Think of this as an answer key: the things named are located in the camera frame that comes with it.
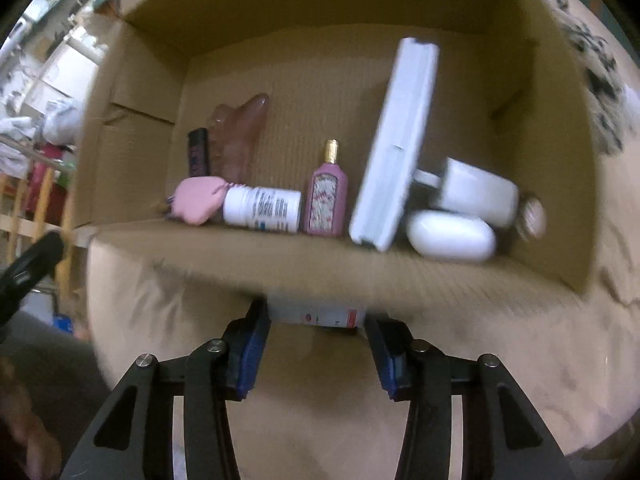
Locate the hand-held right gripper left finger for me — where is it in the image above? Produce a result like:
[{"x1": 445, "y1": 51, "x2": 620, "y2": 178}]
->
[{"x1": 60, "y1": 298, "x2": 273, "y2": 480}]

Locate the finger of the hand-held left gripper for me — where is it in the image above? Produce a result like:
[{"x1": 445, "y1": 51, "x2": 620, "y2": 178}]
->
[{"x1": 0, "y1": 230, "x2": 66, "y2": 332}]

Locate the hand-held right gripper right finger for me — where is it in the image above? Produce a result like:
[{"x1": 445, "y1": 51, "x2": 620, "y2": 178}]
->
[{"x1": 364, "y1": 315, "x2": 576, "y2": 480}]

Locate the white box red label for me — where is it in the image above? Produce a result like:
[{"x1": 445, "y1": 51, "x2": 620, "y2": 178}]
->
[{"x1": 270, "y1": 304, "x2": 369, "y2": 331}]

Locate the white capsule case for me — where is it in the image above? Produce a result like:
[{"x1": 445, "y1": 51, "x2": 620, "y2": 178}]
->
[{"x1": 405, "y1": 209, "x2": 498, "y2": 263}]

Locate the white pill bottle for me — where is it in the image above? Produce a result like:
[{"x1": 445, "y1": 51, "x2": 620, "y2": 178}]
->
[{"x1": 222, "y1": 185, "x2": 304, "y2": 235}]

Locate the pink soft pouch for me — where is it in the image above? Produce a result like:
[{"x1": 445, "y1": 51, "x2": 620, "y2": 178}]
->
[{"x1": 172, "y1": 176, "x2": 229, "y2": 226}]

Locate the pink perfume bottle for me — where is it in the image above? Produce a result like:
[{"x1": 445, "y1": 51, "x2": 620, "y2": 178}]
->
[{"x1": 302, "y1": 139, "x2": 350, "y2": 238}]

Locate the white charger cube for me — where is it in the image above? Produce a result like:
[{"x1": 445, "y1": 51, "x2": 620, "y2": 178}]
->
[{"x1": 412, "y1": 156, "x2": 521, "y2": 229}]

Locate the cardboard box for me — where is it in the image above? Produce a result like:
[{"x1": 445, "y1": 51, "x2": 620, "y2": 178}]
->
[{"x1": 70, "y1": 0, "x2": 601, "y2": 329}]

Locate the wooden rack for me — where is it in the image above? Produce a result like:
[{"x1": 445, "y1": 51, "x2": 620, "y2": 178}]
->
[{"x1": 0, "y1": 159, "x2": 77, "y2": 302}]

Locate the beige blanket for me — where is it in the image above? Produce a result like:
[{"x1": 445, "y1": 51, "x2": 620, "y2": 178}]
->
[{"x1": 84, "y1": 0, "x2": 640, "y2": 480}]

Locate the small black purple tube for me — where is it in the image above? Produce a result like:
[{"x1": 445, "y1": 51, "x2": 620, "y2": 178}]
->
[{"x1": 186, "y1": 127, "x2": 210, "y2": 180}]

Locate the round brown compact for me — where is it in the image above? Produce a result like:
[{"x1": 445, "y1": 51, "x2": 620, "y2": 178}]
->
[{"x1": 514, "y1": 195, "x2": 547, "y2": 241}]

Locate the long white box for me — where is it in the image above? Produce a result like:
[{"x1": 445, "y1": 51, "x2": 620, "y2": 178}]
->
[{"x1": 348, "y1": 37, "x2": 441, "y2": 253}]

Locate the spotted furry blanket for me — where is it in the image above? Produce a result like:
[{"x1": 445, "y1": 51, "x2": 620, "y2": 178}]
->
[{"x1": 524, "y1": 0, "x2": 640, "y2": 157}]

